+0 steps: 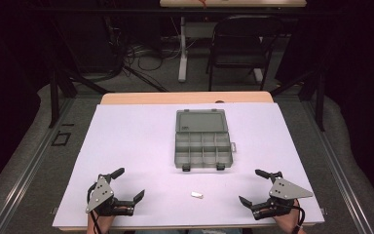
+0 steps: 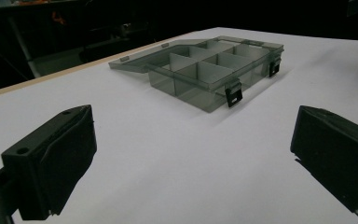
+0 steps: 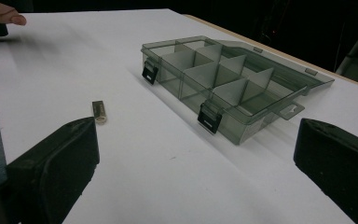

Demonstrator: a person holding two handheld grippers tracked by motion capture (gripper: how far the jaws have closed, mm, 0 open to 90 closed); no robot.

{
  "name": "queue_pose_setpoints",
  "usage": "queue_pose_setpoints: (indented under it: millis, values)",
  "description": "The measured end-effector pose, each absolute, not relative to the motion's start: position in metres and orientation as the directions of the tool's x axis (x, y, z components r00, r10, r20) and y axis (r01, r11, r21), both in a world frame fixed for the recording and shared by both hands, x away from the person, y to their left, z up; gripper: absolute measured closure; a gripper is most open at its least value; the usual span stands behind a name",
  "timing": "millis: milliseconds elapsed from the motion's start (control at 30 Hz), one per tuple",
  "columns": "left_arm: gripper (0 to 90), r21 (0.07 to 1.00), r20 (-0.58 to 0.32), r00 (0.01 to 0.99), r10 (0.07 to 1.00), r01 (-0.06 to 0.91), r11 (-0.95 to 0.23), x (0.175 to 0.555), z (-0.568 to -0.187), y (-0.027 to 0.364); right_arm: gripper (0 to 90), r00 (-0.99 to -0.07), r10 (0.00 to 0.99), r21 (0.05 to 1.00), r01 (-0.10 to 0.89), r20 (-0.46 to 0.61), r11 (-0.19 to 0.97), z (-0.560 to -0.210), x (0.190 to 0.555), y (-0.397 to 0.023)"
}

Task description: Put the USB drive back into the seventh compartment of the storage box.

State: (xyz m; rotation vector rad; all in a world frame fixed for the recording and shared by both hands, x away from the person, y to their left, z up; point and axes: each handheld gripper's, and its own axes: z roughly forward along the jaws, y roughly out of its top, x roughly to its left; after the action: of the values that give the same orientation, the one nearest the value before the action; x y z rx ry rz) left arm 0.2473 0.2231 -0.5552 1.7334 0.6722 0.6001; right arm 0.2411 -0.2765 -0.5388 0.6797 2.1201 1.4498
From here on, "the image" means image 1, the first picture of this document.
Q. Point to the black metal frame stand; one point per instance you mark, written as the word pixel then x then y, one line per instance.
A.
pixel 54 94
pixel 319 97

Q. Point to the black folding chair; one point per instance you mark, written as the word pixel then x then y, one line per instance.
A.
pixel 240 48

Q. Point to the grey plastic compartment box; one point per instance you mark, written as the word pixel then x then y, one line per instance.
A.
pixel 203 146

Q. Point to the black floor socket frame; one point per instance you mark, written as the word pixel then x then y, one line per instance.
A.
pixel 61 138

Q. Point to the white table sheet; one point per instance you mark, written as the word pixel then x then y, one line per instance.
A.
pixel 136 146

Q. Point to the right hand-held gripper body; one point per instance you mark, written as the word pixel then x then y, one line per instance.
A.
pixel 285 191

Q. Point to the small white piece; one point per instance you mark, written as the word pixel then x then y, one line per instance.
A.
pixel 197 195

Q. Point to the wooden table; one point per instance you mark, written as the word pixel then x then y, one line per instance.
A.
pixel 162 97

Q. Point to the person's right hand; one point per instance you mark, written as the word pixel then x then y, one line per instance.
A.
pixel 285 222

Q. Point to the person's left hand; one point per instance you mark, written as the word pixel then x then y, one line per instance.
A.
pixel 104 224

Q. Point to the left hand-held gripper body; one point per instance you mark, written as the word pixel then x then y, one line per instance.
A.
pixel 99 194

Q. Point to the white-legged background desk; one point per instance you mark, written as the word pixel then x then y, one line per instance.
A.
pixel 183 48

